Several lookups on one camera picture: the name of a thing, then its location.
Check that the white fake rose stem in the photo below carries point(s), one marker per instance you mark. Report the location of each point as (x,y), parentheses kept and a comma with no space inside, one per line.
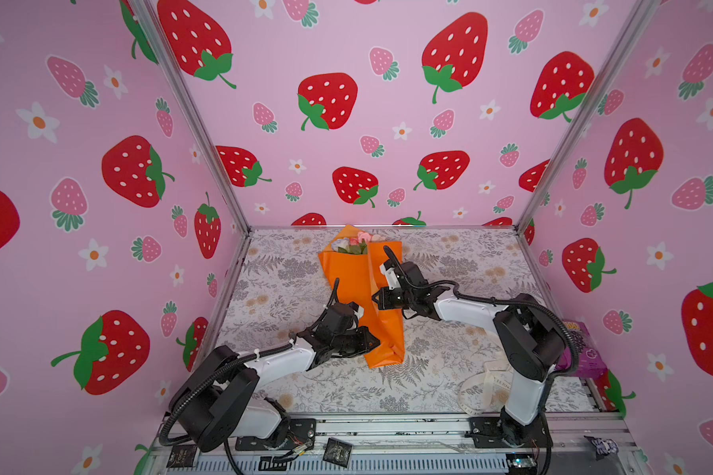
(341,245)

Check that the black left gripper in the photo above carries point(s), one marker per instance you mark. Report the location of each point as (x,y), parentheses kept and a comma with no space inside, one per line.
(364,344)

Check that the black square tag middle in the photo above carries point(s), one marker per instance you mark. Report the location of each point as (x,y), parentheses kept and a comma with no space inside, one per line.
(338,452)

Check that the purple snack bag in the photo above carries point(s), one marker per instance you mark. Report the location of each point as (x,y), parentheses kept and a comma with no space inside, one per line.
(590,363)

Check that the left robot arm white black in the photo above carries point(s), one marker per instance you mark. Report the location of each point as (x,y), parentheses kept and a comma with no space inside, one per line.
(217,402)

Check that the floral patterned table mat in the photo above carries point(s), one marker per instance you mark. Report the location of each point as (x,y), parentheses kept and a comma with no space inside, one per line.
(282,289)

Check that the left aluminium corner post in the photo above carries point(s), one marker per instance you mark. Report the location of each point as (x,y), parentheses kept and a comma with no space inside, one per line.
(148,19)

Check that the pink fake rose stem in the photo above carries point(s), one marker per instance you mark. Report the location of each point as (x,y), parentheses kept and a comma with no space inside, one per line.
(364,239)

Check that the black square tag left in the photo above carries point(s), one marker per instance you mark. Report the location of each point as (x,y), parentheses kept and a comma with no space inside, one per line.
(183,457)

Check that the right aluminium corner post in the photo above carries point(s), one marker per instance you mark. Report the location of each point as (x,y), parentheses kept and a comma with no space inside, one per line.
(636,24)

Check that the black square tag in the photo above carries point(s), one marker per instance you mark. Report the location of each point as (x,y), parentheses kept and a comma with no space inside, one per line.
(183,457)
(338,452)

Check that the orange wrapping paper sheet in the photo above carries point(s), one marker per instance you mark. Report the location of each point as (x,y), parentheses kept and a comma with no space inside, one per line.
(358,276)

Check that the aluminium corner post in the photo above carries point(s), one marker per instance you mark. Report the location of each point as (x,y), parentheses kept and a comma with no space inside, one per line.
(148,19)
(636,24)

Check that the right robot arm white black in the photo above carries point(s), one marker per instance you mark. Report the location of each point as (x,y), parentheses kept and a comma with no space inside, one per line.
(535,341)

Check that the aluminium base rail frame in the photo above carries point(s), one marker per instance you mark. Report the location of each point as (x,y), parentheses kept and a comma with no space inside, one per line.
(429,444)

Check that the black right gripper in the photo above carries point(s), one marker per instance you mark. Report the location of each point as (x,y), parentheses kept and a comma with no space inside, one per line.
(381,302)

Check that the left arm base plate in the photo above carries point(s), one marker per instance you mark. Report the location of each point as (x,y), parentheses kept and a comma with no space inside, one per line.
(297,433)

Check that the white ribbon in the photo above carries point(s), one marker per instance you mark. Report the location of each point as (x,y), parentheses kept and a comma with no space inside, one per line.
(488,391)

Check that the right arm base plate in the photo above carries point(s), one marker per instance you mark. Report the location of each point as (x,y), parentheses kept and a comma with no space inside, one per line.
(496,433)

